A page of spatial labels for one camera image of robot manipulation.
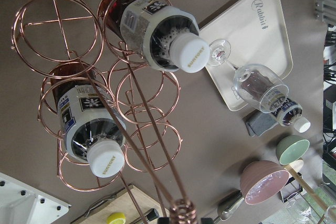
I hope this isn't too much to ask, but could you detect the copper wire bottle basket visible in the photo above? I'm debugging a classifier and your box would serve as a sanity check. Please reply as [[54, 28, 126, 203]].
[[11, 0, 197, 223]]

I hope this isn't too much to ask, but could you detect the tea bottle white cap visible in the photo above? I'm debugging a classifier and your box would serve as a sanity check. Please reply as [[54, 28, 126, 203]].
[[235, 69, 311, 133]]

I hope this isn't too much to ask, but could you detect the tea bottle back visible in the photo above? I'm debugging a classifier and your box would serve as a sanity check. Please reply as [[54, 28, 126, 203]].
[[99, 0, 211, 73]]

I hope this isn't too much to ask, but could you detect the tea bottle front left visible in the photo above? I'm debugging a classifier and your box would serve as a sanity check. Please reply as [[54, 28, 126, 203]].
[[51, 62, 125, 178]]

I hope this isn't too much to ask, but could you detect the clear wine glass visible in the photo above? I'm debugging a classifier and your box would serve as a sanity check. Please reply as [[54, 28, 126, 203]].
[[208, 39, 289, 113]]

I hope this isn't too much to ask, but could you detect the grey folded cloth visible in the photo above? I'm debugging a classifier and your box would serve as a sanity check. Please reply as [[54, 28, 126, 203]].
[[244, 110, 278, 137]]

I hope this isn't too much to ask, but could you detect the cream rabbit tray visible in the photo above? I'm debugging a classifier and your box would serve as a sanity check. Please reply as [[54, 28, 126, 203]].
[[200, 0, 293, 111]]

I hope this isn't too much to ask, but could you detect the bamboo cutting board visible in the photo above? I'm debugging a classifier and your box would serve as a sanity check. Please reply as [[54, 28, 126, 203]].
[[72, 185, 169, 223]]

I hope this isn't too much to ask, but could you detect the steel muddler black tip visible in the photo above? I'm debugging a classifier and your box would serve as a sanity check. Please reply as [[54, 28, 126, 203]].
[[145, 208, 160, 223]]

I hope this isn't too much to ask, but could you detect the metal ice scoop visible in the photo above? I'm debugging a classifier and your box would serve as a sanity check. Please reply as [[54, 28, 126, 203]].
[[217, 190, 244, 221]]

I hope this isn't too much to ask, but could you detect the pink bowl of ice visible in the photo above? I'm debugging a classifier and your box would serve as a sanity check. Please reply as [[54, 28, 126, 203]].
[[240, 160, 290, 205]]

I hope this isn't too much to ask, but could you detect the half lemon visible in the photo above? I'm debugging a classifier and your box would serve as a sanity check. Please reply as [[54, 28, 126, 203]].
[[106, 212, 126, 224]]

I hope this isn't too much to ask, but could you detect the green bowl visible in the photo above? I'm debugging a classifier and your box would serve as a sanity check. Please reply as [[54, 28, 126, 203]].
[[276, 135, 310, 165]]

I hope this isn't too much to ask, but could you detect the wooden cup tree stand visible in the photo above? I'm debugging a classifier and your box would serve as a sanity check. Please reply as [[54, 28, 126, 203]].
[[283, 158, 335, 223]]

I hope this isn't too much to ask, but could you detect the clear glass mug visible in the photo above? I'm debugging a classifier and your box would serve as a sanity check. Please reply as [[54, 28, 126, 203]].
[[286, 193, 319, 223]]

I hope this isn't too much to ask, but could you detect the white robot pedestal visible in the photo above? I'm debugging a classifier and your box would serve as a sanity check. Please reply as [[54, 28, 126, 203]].
[[1, 173, 70, 223]]

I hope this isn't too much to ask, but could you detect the aluminium frame post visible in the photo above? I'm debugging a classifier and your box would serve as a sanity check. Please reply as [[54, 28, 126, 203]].
[[315, 0, 336, 26]]

